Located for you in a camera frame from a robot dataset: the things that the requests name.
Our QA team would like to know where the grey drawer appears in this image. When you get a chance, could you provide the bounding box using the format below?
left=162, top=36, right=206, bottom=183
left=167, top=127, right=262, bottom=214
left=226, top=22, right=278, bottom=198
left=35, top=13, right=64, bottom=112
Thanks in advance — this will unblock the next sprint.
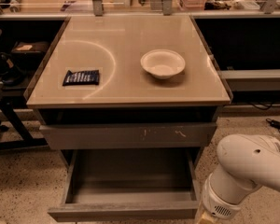
left=40, top=122, right=217, bottom=149
left=49, top=148, right=200, bottom=222

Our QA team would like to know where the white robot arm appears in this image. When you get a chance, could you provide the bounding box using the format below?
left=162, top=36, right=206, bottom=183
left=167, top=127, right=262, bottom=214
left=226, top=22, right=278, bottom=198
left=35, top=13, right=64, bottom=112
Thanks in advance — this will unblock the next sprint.
left=195, top=134, right=280, bottom=224

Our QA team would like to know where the grey top drawer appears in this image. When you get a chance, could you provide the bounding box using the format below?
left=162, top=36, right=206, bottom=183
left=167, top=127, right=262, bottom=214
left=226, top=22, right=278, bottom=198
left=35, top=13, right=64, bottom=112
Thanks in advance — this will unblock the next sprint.
left=40, top=122, right=217, bottom=149

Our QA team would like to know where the grey drawer cabinet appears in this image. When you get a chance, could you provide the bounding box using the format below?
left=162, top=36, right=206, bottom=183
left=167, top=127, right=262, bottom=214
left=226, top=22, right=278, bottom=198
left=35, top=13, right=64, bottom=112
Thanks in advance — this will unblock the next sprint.
left=23, top=14, right=233, bottom=170

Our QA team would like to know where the black power adapter on floor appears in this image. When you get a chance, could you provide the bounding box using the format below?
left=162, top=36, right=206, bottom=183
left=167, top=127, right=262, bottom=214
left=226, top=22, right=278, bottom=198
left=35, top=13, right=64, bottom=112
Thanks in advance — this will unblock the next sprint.
left=266, top=119, right=280, bottom=130

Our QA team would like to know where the grey metal shelf beam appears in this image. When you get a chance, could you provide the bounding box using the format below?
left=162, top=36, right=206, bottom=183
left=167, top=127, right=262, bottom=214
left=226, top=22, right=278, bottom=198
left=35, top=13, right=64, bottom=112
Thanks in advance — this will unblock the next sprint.
left=220, top=69, right=280, bottom=91

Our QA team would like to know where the white paper bowl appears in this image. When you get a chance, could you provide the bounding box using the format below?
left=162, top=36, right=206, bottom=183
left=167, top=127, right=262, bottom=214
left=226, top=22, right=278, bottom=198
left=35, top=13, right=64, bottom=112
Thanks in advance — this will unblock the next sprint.
left=140, top=49, right=186, bottom=79

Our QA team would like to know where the dark blue snack packet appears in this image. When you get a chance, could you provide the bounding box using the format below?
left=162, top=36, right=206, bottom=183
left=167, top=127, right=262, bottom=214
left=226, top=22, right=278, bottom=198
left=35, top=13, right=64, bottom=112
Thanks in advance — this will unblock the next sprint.
left=63, top=70, right=100, bottom=86

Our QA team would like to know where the dark box with label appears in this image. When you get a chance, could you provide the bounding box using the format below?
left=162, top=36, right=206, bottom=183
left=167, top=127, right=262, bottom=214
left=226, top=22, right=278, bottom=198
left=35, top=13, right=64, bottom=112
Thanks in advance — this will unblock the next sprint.
left=11, top=41, right=49, bottom=59

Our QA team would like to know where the black chair frame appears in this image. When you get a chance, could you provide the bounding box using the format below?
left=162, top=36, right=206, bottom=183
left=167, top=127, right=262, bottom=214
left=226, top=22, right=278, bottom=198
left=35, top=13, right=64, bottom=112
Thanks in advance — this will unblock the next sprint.
left=0, top=29, right=48, bottom=153

